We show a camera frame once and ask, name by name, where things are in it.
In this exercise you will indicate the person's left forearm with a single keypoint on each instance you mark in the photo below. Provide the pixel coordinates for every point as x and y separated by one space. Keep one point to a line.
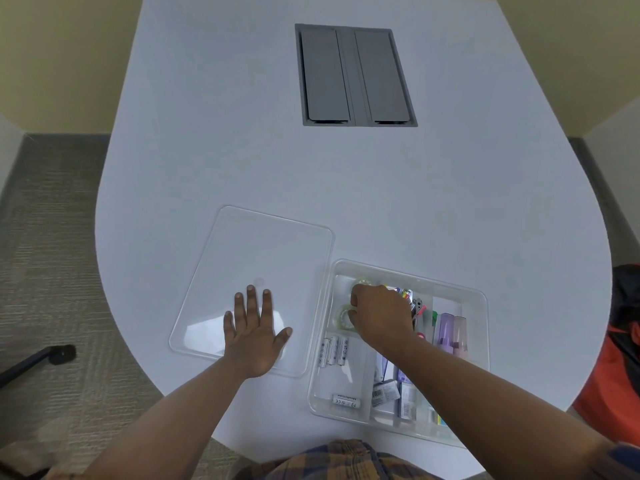
165 424

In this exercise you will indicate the person's left thumb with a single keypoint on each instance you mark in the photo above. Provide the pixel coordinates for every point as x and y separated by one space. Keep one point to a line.
283 336

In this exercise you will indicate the person's right hand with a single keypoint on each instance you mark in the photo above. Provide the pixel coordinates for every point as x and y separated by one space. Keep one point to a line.
382 314

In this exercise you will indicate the clear plastic lid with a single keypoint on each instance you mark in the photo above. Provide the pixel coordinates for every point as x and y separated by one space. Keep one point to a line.
260 254

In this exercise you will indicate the person's right forearm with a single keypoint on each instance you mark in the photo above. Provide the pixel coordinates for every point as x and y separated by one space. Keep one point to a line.
480 409

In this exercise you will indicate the person's right fingers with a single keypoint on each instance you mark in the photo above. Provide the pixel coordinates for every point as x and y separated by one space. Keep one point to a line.
354 305

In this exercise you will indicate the black chair leg with caster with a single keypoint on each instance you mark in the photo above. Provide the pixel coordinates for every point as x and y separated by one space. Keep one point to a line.
35 359

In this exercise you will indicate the green marker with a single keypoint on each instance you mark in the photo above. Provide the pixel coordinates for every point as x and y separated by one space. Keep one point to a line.
433 324

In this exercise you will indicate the person's left hand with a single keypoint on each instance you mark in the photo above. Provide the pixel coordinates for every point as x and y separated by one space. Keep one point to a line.
255 344

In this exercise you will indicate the purple highlighter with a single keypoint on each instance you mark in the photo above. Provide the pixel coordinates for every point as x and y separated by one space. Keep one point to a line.
444 330

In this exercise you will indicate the bundle of coloured pens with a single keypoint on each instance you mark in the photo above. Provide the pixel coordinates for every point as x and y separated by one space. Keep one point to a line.
414 303

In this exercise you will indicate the person's left little finger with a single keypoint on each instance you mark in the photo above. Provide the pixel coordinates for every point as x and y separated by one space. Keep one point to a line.
229 324

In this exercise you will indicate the pink highlighter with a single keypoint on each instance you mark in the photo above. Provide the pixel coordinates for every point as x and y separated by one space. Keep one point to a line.
460 337

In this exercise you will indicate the white battery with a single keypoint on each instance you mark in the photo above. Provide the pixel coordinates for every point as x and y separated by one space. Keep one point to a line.
346 400
324 353
333 350
343 349

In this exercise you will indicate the clear tape roll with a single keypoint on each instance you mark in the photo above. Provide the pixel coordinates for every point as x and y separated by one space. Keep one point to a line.
343 318
361 281

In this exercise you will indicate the white labelled eraser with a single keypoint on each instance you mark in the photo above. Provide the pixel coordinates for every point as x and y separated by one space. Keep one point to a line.
408 402

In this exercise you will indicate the clear plastic organizer tray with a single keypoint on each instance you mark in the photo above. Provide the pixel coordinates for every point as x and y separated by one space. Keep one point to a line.
345 384

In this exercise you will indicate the small labelled packet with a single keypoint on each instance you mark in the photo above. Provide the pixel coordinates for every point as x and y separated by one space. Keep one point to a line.
385 393

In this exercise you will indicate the plaid shirt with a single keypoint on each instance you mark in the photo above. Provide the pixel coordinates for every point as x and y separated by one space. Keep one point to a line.
340 464

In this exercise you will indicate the person's left middle finger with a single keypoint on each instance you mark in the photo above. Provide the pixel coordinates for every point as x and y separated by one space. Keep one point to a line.
252 304

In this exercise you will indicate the orange and black bag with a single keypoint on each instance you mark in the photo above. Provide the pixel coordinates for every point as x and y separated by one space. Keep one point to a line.
615 384

